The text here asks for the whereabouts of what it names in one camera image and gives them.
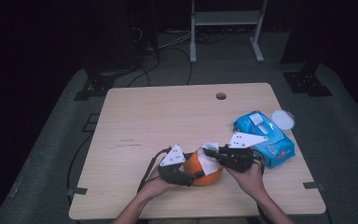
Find white floor cables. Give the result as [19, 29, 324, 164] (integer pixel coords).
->
[158, 29, 194, 50]

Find orange plush toy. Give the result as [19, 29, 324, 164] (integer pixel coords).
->
[183, 148, 225, 188]

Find black floor cable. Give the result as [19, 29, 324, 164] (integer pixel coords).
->
[127, 50, 162, 89]
[165, 46, 194, 87]

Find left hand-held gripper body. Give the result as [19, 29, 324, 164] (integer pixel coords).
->
[157, 143, 198, 188]

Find blue wet wipes pack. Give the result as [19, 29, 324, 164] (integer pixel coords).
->
[232, 110, 296, 169]

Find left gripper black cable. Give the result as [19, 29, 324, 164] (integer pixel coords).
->
[136, 146, 172, 194]

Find white wet wipe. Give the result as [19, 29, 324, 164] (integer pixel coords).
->
[197, 141, 224, 177]

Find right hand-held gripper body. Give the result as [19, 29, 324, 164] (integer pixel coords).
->
[218, 132, 269, 174]

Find thin black hanging cable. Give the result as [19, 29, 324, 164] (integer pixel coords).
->
[66, 132, 95, 207]

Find white metal stand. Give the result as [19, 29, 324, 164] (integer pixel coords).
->
[189, 0, 269, 64]

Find black stand base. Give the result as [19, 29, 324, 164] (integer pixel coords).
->
[73, 65, 138, 102]
[282, 61, 334, 98]

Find white oval pack lid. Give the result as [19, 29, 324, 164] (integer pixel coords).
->
[270, 108, 296, 132]

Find black cable bundle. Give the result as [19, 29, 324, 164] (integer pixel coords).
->
[195, 30, 228, 45]

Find person's right hand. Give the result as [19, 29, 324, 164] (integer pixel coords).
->
[224, 159, 268, 203]

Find black tape strip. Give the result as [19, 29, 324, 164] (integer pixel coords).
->
[66, 187, 89, 197]
[302, 181, 326, 191]

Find person's left hand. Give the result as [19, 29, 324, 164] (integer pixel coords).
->
[137, 173, 177, 203]

